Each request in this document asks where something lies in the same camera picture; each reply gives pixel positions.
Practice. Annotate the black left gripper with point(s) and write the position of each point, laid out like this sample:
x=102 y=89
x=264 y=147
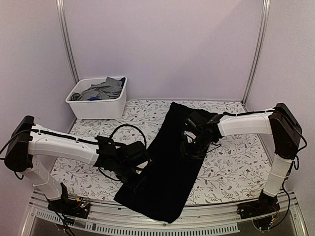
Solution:
x=137 y=185

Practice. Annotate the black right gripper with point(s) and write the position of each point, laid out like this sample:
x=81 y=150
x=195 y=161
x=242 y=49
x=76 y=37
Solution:
x=187 y=153

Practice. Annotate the black t-shirt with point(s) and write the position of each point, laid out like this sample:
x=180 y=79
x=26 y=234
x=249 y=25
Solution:
x=169 y=179

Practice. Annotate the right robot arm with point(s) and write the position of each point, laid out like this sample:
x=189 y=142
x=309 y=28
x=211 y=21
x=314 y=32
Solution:
x=278 y=131

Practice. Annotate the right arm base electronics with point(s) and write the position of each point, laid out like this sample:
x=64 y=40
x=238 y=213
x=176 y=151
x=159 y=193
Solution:
x=262 y=213

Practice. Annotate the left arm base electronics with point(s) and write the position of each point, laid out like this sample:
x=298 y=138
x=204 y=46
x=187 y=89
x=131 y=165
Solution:
x=77 y=208

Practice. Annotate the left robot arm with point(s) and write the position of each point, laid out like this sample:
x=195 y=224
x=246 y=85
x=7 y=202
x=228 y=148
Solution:
x=29 y=140

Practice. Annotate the white plastic laundry bin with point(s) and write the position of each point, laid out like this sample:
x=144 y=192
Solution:
x=100 y=109

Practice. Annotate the floral tablecloth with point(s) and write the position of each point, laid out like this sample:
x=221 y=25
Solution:
x=236 y=170

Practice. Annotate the grey garment in bin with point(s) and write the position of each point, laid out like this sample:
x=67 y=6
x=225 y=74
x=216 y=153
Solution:
x=110 y=89

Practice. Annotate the blue garment in bin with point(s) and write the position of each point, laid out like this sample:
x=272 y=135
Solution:
x=123 y=79

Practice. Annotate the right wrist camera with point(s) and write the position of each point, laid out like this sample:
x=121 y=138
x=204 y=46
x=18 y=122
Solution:
x=196 y=122

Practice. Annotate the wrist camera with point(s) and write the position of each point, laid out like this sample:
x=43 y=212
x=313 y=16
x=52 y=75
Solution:
x=136 y=154
x=196 y=122

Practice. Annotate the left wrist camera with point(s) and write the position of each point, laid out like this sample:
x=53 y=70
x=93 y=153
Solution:
x=136 y=154

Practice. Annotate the aluminium front rail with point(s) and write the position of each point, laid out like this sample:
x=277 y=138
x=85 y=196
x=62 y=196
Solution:
x=106 y=218

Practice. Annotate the right aluminium frame post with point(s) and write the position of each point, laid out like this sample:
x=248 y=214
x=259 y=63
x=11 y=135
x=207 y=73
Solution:
x=258 y=49

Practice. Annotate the aluminium frame post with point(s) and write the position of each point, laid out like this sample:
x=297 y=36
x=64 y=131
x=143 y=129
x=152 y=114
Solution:
x=66 y=39
x=258 y=49

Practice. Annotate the left aluminium frame post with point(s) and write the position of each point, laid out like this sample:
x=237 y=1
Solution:
x=66 y=39

